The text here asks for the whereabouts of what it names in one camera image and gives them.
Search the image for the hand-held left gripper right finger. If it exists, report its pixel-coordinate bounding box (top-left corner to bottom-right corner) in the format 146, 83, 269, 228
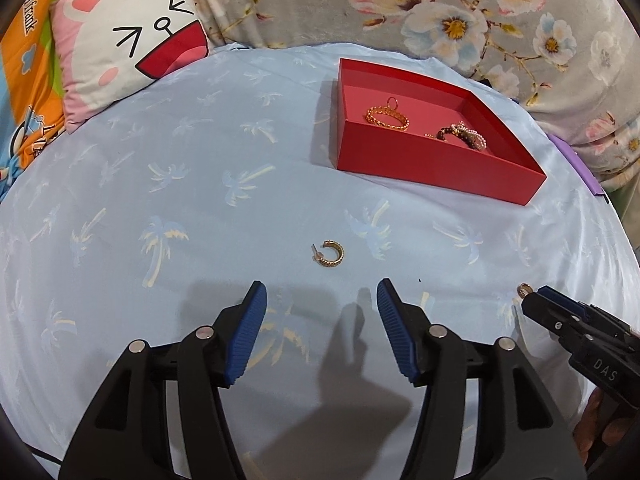
376, 278, 587, 480

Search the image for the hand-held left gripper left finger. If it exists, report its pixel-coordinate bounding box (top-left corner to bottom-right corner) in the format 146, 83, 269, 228
59, 280, 268, 480

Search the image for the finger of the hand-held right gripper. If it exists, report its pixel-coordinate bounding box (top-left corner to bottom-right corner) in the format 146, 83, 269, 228
536, 285, 603, 318
521, 294, 581, 348

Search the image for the gold hoop earring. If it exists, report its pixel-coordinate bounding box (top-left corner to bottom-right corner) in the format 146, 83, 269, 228
311, 240, 346, 266

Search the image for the red cardboard box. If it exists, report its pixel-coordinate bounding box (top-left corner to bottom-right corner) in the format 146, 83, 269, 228
336, 57, 548, 207

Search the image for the pearl bracelet with gold charm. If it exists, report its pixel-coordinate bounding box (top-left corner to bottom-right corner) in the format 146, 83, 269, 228
450, 121, 488, 152

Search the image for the black bead bracelet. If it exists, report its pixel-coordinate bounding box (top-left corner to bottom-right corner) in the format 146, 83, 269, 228
435, 127, 481, 150

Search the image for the gold woven bangle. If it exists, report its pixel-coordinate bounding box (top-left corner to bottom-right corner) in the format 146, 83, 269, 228
363, 104, 412, 133

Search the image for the person's right hand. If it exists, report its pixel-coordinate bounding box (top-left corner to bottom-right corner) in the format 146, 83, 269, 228
572, 387, 640, 480

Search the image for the purple mat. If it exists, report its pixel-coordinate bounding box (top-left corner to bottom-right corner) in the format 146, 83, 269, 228
547, 132, 608, 205

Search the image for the light blue palm-print cloth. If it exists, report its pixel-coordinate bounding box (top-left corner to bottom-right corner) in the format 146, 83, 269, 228
0, 42, 636, 480

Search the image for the cartoon cat pillow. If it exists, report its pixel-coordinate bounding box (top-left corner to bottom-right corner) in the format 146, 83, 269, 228
52, 0, 211, 133

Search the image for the grey floral blanket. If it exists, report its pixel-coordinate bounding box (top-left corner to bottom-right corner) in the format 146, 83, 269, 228
185, 0, 640, 191

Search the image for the colourful cartoon cushion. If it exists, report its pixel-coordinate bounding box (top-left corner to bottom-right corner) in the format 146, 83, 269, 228
0, 0, 101, 201

